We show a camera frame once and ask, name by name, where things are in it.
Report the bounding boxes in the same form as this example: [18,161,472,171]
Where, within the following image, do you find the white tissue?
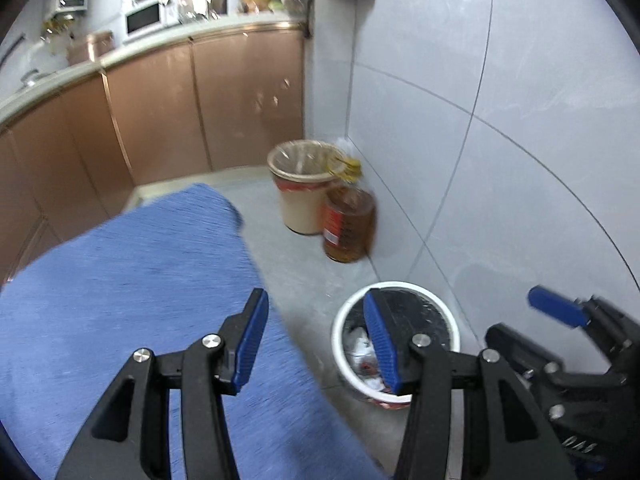
[343,327,386,392]

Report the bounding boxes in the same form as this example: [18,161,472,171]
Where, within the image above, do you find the white rimmed black trash bin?
[331,281,460,410]

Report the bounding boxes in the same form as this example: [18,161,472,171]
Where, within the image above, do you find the beige lined trash bin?
[267,140,346,235]

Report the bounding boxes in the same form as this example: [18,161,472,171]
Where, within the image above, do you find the brown kitchen cabinets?
[1,21,304,282]

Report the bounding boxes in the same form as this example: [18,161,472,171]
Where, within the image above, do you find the large cooking oil bottle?
[322,155,376,263]

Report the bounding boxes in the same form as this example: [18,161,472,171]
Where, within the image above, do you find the brown rice cooker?
[66,30,115,66]

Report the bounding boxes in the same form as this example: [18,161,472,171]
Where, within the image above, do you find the white countertop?
[1,12,308,129]

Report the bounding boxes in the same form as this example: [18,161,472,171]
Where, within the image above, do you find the white microwave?
[124,0,179,44]

